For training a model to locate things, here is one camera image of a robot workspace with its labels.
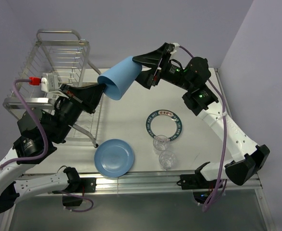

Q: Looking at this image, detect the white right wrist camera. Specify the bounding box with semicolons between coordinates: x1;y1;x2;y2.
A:
167;43;180;55

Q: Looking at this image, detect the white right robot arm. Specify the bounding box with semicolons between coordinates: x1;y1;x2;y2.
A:
132;43;270;188

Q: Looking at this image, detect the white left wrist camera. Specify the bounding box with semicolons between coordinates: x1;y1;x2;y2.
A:
40;72;64;96

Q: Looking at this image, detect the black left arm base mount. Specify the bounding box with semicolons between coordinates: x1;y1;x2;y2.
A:
62;178;97;208

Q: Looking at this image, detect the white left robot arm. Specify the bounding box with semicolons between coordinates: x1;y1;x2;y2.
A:
0;84;106;214

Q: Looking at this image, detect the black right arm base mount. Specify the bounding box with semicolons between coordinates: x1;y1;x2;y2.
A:
176;174;217;191

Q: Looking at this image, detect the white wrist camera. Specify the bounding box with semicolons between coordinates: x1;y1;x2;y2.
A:
40;72;64;96
167;43;180;55

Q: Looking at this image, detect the blue plastic cup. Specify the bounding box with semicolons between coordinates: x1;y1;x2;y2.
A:
97;56;142;101

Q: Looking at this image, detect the white plate with dark rim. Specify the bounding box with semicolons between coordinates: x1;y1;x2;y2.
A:
146;110;183;141

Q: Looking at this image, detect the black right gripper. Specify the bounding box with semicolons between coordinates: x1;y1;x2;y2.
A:
128;42;193;91

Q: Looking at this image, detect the blue plastic plate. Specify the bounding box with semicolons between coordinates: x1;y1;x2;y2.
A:
94;139;135;178

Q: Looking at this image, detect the clear glass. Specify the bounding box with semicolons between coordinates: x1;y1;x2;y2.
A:
153;135;170;151
159;151;177;171

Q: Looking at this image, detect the aluminium front rail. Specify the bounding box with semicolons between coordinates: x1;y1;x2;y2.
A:
11;154;263;195

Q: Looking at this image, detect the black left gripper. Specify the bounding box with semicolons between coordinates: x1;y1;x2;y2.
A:
50;83;107;142

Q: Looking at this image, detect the steel two-tier dish rack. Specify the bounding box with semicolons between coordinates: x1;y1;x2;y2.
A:
3;29;103;148

